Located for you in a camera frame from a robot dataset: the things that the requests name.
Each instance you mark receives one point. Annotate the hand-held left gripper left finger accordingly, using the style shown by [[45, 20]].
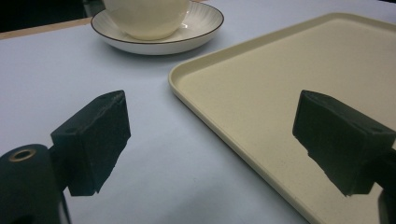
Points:
[[93, 143]]

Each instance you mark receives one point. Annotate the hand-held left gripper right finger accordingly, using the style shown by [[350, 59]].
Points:
[[336, 140]]

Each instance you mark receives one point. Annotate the beige plastic tray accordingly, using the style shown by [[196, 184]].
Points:
[[280, 93]]

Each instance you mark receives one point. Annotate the white cup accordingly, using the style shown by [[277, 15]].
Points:
[[148, 17]]

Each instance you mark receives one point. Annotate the white saucer with dark rim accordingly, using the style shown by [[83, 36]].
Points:
[[199, 26]]

